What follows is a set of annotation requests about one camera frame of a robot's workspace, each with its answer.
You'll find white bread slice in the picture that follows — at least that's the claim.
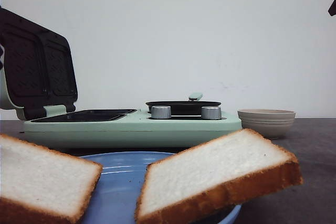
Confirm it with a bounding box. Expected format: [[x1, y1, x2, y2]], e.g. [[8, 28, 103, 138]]
[[134, 129, 303, 223], [1, 134, 102, 223]]

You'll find blue plate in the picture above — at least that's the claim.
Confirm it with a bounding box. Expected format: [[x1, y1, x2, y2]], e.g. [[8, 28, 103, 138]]
[[82, 151, 171, 224]]

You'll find breakfast maker hinged lid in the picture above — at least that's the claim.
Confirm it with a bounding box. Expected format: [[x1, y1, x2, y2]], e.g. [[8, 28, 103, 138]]
[[1, 8, 78, 121]]

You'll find silver control knob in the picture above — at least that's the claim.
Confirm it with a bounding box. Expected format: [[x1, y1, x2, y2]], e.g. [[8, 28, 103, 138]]
[[201, 106, 222, 120], [151, 105, 171, 120]]

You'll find beige ribbed bowl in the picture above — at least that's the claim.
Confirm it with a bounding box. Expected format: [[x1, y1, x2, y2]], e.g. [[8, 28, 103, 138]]
[[237, 109, 296, 139]]

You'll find right silver control knob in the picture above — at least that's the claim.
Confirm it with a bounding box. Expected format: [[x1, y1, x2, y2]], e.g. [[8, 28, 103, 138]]
[[201, 106, 222, 120]]

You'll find mint green breakfast maker base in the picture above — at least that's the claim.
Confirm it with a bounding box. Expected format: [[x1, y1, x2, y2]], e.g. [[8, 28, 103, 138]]
[[22, 109, 242, 148]]

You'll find left silver control knob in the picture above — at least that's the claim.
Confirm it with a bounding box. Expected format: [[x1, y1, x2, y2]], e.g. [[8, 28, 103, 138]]
[[151, 105, 171, 120]]

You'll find black frying pan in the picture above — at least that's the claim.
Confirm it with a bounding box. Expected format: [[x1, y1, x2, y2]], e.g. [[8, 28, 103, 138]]
[[145, 92, 221, 116]]

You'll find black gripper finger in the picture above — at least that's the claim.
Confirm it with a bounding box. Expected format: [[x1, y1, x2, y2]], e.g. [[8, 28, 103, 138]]
[[328, 0, 336, 16]]

